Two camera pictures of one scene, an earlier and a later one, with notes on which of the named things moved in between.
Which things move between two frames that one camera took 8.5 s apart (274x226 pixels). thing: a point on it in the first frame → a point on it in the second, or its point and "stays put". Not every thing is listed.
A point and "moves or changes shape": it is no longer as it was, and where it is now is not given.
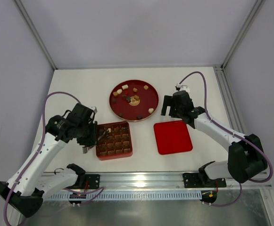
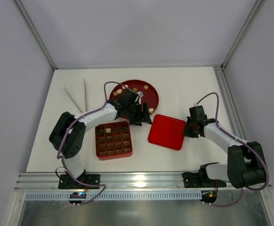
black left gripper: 89,135 → 139,114
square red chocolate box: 114,141 stays put
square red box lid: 172,137 moves or changes shape
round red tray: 134,100 stays put
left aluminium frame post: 29,22 stays put
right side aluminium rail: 235,119 stays put
